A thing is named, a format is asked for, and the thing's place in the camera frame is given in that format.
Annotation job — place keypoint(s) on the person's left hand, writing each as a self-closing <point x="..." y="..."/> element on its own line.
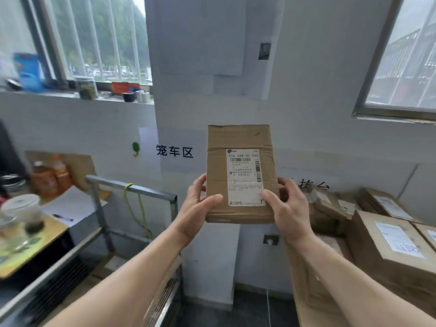
<point x="194" y="214"/>

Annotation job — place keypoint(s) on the person's right hand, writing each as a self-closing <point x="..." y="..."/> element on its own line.
<point x="293" y="217"/>

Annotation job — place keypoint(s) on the torn flap cardboard box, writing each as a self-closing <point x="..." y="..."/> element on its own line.
<point x="218" y="143"/>

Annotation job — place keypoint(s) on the pile of parcels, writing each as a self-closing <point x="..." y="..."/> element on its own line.
<point x="381" y="262"/>

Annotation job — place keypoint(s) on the small parcel white label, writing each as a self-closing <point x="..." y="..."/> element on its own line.
<point x="109" y="265"/>

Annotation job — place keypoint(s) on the person's left forearm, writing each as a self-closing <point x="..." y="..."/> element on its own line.
<point x="119" y="289"/>

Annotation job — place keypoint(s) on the white paper sheet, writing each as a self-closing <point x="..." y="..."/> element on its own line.
<point x="78" y="204"/>

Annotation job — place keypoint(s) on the white small bottle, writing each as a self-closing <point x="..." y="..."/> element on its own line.
<point x="142" y="97"/>

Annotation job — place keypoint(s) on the black pen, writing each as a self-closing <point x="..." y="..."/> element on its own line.
<point x="63" y="217"/>

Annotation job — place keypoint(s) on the dark mug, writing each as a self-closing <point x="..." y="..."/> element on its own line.
<point x="128" y="97"/>

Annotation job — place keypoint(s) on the orange drink bottle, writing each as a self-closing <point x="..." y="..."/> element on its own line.
<point x="63" y="173"/>

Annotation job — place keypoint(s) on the small yellow table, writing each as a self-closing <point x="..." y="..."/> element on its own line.
<point x="56" y="231"/>

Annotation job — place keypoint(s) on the brown tea bottle white cap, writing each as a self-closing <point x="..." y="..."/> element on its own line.
<point x="44" y="180"/>

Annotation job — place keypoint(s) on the dark lid glass jar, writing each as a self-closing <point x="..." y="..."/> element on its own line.
<point x="87" y="88"/>

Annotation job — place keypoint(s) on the white lid drink cup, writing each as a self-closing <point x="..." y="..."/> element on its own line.
<point x="24" y="207"/>

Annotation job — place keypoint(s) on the yellow-green round sticker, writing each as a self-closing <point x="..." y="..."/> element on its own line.
<point x="20" y="255"/>

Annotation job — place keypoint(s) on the black lid steel flask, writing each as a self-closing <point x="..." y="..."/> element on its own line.
<point x="13" y="183"/>

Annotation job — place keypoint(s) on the clear glass jar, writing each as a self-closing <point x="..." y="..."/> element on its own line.
<point x="12" y="234"/>

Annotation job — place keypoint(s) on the dark-framed window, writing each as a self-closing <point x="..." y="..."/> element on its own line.
<point x="402" y="57"/>

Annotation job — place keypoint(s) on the black water dispenser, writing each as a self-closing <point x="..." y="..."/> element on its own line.
<point x="10" y="149"/>

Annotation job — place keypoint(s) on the aluminium-framed window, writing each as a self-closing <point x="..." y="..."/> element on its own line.
<point x="95" y="34"/>

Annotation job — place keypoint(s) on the blue detergent bottle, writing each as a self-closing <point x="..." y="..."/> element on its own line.
<point x="29" y="71"/>

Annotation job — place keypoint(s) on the small dark round dish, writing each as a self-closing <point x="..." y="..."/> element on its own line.
<point x="15" y="85"/>

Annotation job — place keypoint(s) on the grey wall socket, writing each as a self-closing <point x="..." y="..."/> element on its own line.
<point x="271" y="239"/>

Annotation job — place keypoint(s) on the wall sign with black characters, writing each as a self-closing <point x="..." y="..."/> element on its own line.
<point x="173" y="151"/>

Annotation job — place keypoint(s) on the green popsicle wall hook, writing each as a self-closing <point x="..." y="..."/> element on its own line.
<point x="136" y="148"/>

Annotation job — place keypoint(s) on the small dark wall switch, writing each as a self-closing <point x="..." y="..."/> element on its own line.
<point x="264" y="51"/>

